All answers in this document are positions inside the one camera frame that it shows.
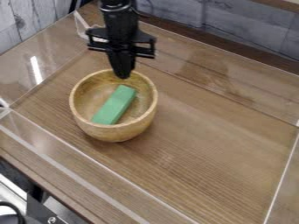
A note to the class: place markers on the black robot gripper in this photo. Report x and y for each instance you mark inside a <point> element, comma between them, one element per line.
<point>120,38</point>

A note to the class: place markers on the round wooden bowl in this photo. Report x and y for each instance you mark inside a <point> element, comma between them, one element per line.
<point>88,96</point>

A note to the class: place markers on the black metal table bracket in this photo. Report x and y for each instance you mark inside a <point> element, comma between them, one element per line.
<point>48,211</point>

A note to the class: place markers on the green rectangular block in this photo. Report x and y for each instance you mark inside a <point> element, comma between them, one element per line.
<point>115,106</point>

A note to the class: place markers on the clear acrylic tray walls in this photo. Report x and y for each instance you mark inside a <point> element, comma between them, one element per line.
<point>216,162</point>

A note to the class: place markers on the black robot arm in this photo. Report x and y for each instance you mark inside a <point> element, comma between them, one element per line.
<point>120,39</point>

